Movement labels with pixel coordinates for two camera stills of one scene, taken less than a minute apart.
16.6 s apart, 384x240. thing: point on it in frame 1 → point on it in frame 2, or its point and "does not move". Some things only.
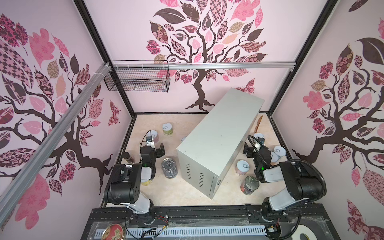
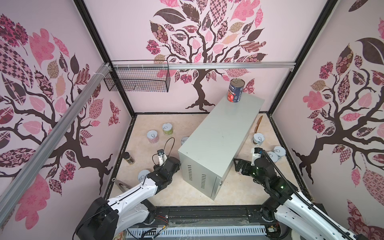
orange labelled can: x=274 y=157 does not move
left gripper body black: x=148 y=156 → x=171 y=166
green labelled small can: x=167 y=129 does not move
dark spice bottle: x=127 y=157 does not move
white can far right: x=279 y=151 does not move
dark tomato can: x=250 y=184 → x=235 y=90
